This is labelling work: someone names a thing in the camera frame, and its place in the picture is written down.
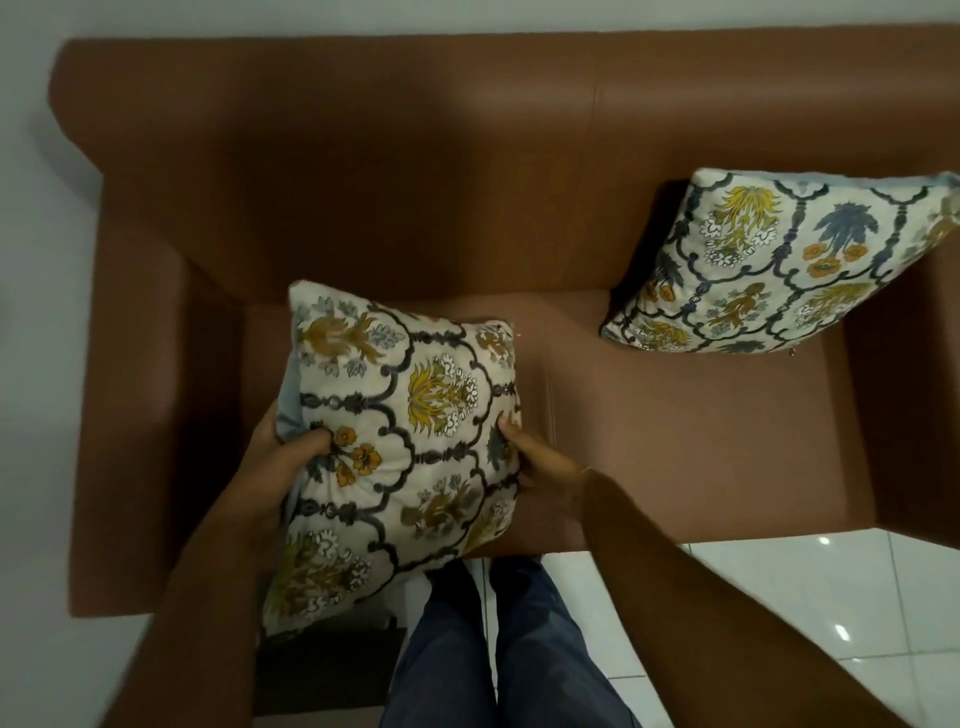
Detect person's left hand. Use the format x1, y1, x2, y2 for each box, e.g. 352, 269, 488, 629
224, 403, 332, 543

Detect person's right hand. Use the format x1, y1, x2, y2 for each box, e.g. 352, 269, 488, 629
494, 416, 595, 528

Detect brown leather sofa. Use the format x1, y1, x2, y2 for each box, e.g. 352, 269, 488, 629
47, 29, 960, 621

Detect person's right forearm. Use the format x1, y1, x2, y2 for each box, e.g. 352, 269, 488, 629
575, 467, 935, 728

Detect person's left forearm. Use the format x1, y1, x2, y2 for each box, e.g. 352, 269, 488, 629
103, 491, 288, 728

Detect person's blue jeans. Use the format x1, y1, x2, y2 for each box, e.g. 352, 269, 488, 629
377, 557, 645, 728

